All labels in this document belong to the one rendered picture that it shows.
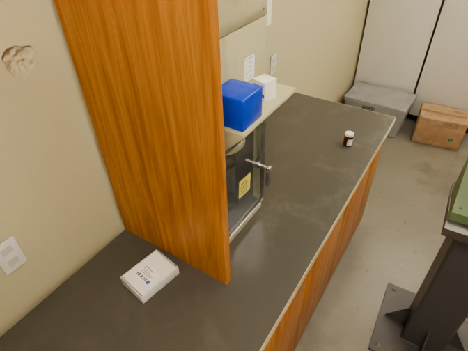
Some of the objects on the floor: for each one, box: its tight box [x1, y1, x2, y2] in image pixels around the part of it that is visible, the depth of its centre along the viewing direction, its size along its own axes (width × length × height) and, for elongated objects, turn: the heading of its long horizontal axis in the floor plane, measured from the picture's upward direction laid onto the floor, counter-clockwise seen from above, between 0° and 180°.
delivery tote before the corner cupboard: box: [344, 81, 417, 138], centre depth 370 cm, size 61×44×33 cm
